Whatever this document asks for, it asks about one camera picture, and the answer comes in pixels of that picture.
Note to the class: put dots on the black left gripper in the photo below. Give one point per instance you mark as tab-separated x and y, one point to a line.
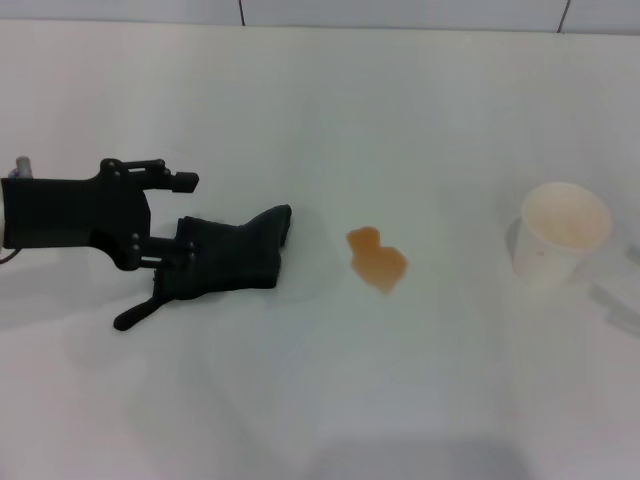
65	215

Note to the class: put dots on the dark cloth rag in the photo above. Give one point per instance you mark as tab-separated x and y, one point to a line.
230	255

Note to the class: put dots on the white paper cup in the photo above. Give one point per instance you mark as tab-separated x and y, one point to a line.
555	250

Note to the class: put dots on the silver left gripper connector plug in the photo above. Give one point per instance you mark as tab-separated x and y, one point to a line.
23	167

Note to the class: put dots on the orange-brown liquid stain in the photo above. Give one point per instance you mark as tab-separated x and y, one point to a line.
377	260

